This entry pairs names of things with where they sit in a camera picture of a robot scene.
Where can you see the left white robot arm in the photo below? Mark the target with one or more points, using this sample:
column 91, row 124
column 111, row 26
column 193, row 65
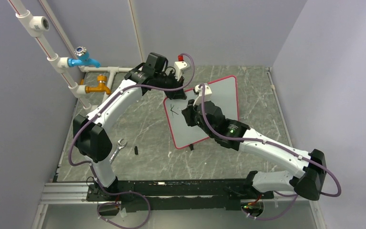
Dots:
column 90, row 132

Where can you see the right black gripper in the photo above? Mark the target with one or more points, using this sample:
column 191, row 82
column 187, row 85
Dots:
column 188, row 112

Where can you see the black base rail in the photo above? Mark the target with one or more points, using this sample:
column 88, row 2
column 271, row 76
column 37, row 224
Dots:
column 137, row 195

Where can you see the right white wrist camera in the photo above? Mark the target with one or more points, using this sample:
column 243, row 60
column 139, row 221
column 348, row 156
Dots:
column 203, row 93

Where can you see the pink-framed whiteboard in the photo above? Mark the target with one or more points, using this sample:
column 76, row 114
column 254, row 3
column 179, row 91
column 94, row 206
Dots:
column 224, row 95

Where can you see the orange faucet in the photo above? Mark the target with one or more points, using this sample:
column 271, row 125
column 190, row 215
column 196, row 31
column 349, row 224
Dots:
column 101, row 86

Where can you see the blue faucet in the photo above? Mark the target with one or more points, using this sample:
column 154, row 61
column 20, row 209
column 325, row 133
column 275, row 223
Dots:
column 82, row 58

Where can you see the white pvc pipe frame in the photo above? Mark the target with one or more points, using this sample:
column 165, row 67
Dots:
column 105, row 27

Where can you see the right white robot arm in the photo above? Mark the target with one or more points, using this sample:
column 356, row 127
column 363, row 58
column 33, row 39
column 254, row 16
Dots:
column 303, row 171

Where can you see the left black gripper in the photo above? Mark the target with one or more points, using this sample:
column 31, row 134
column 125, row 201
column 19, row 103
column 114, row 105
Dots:
column 179, row 94

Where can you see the silver wrench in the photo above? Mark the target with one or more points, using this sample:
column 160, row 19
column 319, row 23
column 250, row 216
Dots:
column 121, row 144

